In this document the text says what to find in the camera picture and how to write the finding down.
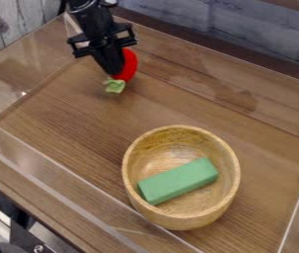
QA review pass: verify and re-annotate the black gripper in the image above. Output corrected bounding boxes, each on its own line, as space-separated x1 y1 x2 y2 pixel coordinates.
67 6 138 75

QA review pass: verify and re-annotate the red felt fruit green stem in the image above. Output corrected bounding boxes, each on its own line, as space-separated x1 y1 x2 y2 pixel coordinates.
103 47 141 95

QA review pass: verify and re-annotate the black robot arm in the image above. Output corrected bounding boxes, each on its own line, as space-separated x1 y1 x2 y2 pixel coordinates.
67 0 138 75

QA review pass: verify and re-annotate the wooden bowl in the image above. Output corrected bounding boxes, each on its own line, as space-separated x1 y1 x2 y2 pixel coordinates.
122 125 242 230

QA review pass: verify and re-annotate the green rectangular block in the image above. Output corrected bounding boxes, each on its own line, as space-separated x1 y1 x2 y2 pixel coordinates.
138 158 220 206

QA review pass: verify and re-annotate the black metal stand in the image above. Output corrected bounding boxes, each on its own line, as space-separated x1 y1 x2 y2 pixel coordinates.
10 220 55 253

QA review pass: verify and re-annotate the clear acrylic corner bracket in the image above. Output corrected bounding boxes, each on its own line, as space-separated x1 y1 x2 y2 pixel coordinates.
63 13 82 38

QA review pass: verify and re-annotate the clear acrylic tray wall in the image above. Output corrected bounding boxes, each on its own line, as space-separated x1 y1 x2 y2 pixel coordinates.
0 16 299 253

